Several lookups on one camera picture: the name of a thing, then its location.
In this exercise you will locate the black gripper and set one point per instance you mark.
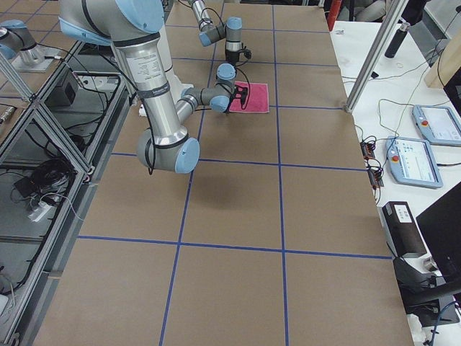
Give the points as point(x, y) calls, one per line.
point(227, 105)
point(231, 56)

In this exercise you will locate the pink and grey towel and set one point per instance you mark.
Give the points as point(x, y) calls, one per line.
point(258, 99)

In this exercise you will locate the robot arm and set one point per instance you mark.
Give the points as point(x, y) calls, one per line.
point(229, 31)
point(135, 31)

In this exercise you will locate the small circuit boards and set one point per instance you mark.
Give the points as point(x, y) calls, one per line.
point(373, 166)

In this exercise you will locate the teach pendant near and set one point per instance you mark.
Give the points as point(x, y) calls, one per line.
point(412, 162)

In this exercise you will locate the teach pendant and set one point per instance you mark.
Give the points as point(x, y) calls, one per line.
point(437, 124)
point(412, 162)

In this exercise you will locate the teach pendant far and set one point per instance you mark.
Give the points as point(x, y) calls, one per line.
point(437, 124)

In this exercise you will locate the black box with label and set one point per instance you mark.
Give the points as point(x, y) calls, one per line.
point(404, 234)

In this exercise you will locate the black monitor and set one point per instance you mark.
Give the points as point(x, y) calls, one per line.
point(439, 225)

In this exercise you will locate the aluminium frame post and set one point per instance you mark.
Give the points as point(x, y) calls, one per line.
point(382, 37)

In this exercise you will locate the aluminium frame structure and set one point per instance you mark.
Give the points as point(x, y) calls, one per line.
point(53, 150)

